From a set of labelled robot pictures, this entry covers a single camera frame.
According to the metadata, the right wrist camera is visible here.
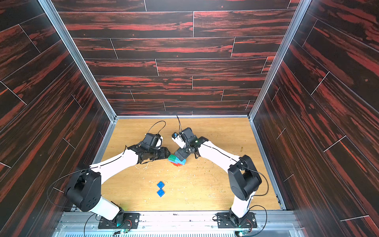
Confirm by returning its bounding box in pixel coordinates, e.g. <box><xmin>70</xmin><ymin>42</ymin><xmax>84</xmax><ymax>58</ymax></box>
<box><xmin>172</xmin><ymin>127</ymin><xmax>198</xmax><ymax>148</ymax></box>

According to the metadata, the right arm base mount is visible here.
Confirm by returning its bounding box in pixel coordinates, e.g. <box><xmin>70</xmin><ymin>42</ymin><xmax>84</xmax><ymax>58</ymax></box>
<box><xmin>212</xmin><ymin>210</ymin><xmax>257</xmax><ymax>229</ymax></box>

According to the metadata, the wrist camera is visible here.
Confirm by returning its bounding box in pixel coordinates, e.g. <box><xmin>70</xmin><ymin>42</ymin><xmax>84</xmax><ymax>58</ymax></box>
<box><xmin>172</xmin><ymin>127</ymin><xmax>198</xmax><ymax>148</ymax></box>
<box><xmin>140</xmin><ymin>133</ymin><xmax>163</xmax><ymax>150</ymax></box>

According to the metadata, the left camera cable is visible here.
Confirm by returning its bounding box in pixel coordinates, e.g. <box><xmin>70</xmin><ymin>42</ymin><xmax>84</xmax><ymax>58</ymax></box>
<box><xmin>147</xmin><ymin>120</ymin><xmax>167</xmax><ymax>135</ymax></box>

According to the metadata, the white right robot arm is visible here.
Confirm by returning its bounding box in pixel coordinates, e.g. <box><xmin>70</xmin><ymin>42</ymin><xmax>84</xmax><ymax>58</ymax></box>
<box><xmin>172</xmin><ymin>133</ymin><xmax>262</xmax><ymax>219</ymax></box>

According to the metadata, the aluminium front rail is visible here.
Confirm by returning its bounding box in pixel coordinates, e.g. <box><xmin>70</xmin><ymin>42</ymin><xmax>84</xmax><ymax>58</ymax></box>
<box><xmin>53</xmin><ymin>210</ymin><xmax>306</xmax><ymax>237</ymax></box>

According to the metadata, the light blue lego brick small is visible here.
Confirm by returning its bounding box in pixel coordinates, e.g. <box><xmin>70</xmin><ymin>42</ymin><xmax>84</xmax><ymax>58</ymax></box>
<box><xmin>178</xmin><ymin>158</ymin><xmax>187</xmax><ymax>166</ymax></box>

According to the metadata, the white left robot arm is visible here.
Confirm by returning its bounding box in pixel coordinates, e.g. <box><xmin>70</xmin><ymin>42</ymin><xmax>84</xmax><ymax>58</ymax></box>
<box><xmin>65</xmin><ymin>146</ymin><xmax>171</xmax><ymax>226</ymax></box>

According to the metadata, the aluminium right corner post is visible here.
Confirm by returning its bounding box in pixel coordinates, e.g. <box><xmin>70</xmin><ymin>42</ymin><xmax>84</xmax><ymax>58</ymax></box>
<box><xmin>248</xmin><ymin>0</ymin><xmax>311</xmax><ymax>123</ymax></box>

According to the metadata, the aluminium left corner post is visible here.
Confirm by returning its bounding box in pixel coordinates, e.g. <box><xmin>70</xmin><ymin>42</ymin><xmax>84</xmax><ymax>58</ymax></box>
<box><xmin>38</xmin><ymin>0</ymin><xmax>117</xmax><ymax>123</ymax></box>

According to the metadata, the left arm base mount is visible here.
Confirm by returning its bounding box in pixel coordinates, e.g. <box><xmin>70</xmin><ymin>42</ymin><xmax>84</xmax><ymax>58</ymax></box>
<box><xmin>98</xmin><ymin>211</ymin><xmax>140</xmax><ymax>231</ymax></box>

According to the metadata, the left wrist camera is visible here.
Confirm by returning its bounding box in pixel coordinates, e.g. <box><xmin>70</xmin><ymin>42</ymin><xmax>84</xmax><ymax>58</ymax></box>
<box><xmin>140</xmin><ymin>133</ymin><xmax>163</xmax><ymax>150</ymax></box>

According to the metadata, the green long lego brick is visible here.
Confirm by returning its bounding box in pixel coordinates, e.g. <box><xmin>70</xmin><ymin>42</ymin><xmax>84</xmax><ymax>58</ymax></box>
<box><xmin>168</xmin><ymin>155</ymin><xmax>179</xmax><ymax>163</ymax></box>

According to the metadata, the aluminium corner post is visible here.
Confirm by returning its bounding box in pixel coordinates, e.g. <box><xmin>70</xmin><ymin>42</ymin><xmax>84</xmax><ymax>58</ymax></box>
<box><xmin>248</xmin><ymin>0</ymin><xmax>311</xmax><ymax>123</ymax></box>
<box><xmin>38</xmin><ymin>0</ymin><xmax>117</xmax><ymax>123</ymax></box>

